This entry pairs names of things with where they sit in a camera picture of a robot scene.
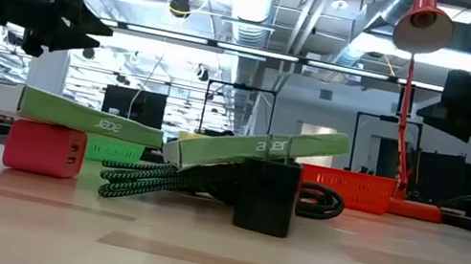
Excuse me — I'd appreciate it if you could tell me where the pink USB charger cube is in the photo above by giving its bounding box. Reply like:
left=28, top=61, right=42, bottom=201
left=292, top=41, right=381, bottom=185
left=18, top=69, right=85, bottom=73
left=0, top=114, right=90, bottom=182

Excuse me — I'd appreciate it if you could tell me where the black wall charger cube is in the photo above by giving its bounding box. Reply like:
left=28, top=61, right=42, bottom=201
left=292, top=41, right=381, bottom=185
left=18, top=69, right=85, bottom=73
left=230, top=129, right=309, bottom=240

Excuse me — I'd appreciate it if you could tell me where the green black braided cable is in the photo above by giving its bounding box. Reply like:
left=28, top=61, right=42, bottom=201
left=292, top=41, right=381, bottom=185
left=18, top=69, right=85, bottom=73
left=96, top=151, right=191, bottom=212

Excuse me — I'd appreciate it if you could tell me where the red desk lamp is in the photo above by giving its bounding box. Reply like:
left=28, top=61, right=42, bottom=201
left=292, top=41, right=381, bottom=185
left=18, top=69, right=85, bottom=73
left=361, top=0, right=471, bottom=225

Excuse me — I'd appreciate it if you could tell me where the black overhead frame bar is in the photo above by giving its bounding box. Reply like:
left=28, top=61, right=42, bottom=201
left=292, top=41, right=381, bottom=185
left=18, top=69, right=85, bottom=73
left=97, top=18, right=450, bottom=95

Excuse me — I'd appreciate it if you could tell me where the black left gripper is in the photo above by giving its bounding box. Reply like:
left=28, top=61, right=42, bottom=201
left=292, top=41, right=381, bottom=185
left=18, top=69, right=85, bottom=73
left=20, top=0, right=120, bottom=71

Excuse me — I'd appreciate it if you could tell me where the black monitor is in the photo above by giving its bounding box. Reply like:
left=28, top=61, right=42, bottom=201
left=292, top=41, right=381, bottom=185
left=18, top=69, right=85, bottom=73
left=100, top=83, right=169, bottom=132

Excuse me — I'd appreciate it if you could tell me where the black ceiling camera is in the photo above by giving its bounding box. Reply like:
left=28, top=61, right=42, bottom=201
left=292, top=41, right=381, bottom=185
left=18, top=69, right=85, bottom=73
left=167, top=0, right=193, bottom=21

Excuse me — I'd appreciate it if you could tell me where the black background rig frame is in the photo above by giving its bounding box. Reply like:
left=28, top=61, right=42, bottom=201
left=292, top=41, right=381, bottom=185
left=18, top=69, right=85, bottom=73
left=198, top=77, right=279, bottom=146

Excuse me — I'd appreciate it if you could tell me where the green white Acer box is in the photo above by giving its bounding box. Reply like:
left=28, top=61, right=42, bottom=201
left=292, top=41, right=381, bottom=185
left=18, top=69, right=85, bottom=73
left=160, top=102, right=353, bottom=198
left=0, top=79, right=170, bottom=150

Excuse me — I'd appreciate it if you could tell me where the green plastic basket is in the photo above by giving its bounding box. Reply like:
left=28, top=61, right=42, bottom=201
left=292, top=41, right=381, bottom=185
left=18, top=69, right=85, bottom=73
left=83, top=133, right=146, bottom=170

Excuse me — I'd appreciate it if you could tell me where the red plastic basket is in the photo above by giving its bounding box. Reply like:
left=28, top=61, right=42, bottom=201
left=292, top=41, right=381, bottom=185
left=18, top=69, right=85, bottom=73
left=296, top=163, right=398, bottom=218

